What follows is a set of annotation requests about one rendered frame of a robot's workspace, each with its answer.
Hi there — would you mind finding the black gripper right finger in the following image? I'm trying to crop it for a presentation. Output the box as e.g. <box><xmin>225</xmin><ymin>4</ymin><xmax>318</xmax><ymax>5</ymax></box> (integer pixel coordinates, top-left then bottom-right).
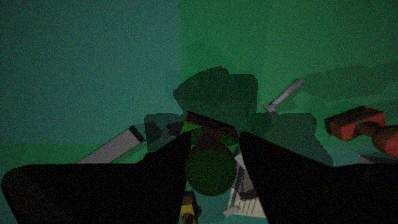
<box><xmin>239</xmin><ymin>131</ymin><xmax>398</xmax><ymax>224</ymax></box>

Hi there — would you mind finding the beige inspection card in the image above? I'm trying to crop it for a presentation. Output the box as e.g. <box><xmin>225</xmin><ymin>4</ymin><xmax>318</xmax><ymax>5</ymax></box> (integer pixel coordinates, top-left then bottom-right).
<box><xmin>222</xmin><ymin>153</ymin><xmax>266</xmax><ymax>218</ymax></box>

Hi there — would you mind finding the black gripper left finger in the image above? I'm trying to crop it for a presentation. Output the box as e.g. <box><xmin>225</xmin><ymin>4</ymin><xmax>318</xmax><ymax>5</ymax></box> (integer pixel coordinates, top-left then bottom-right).
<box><xmin>1</xmin><ymin>132</ymin><xmax>191</xmax><ymax>224</ymax></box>

